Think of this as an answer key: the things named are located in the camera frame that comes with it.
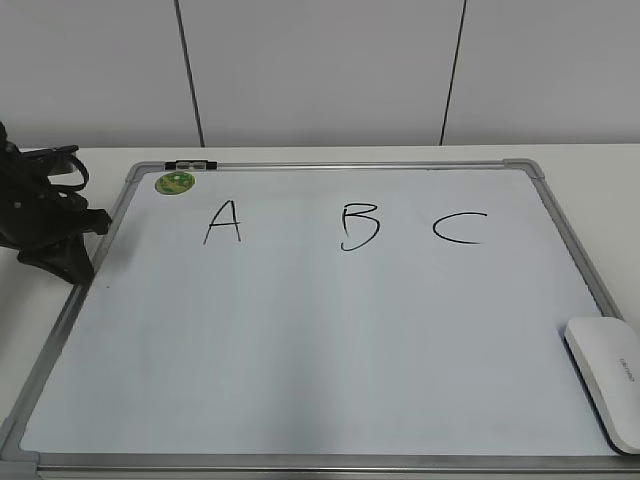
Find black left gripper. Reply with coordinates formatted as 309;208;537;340
1;128;112;285

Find white board eraser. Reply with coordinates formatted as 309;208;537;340
564;317;639;455

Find round green magnet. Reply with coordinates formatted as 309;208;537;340
154;171;196;196

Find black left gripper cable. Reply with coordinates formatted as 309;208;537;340
17;144;91;196

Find white board with grey frame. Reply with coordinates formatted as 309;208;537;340
1;159;639;479

